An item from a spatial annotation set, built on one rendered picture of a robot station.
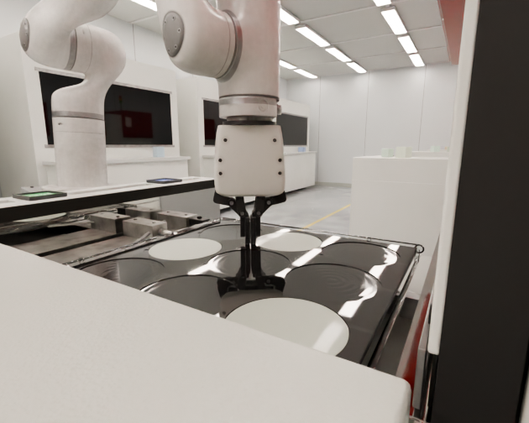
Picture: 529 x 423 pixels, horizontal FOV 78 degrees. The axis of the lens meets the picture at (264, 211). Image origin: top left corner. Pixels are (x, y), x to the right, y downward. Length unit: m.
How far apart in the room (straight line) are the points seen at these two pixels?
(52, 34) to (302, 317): 0.83
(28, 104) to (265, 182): 3.36
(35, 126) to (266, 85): 3.36
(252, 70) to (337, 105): 8.33
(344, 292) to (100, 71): 0.84
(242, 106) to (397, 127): 7.96
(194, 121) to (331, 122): 4.53
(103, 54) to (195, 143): 4.13
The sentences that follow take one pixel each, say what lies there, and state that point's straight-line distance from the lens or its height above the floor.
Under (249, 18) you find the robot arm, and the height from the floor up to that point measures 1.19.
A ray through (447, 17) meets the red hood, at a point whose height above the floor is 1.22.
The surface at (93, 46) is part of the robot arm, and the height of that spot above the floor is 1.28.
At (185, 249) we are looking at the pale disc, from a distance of 0.48.
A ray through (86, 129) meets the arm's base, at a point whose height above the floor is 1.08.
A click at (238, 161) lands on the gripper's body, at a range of 0.45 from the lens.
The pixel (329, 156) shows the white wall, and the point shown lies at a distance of 8.76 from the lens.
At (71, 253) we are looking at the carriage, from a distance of 0.59.
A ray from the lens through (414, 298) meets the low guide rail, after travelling 0.48.
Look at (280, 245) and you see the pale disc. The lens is 0.48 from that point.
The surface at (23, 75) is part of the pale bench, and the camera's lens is 3.77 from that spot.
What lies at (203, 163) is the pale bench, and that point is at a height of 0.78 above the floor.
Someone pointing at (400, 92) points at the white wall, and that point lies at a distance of 8.42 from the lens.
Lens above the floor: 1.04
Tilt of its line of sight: 11 degrees down
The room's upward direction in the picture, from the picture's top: straight up
